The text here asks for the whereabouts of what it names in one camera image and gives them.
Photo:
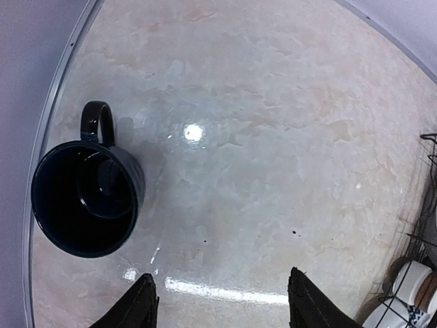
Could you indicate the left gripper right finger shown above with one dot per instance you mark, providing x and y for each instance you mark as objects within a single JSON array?
[{"x": 310, "y": 307}]

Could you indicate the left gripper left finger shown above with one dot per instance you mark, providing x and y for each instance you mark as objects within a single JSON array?
[{"x": 138, "y": 307}]

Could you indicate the white cup with wood band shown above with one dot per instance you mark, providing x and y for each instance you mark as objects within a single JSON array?
[{"x": 415, "y": 285}]

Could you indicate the blue white patterned bowl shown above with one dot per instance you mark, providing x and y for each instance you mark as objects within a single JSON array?
[{"x": 417, "y": 318}]

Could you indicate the navy blue mug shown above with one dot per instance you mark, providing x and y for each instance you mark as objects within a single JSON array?
[{"x": 86, "y": 194}]

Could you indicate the black wire dish rack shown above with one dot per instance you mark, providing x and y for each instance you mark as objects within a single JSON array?
[{"x": 421, "y": 245}]

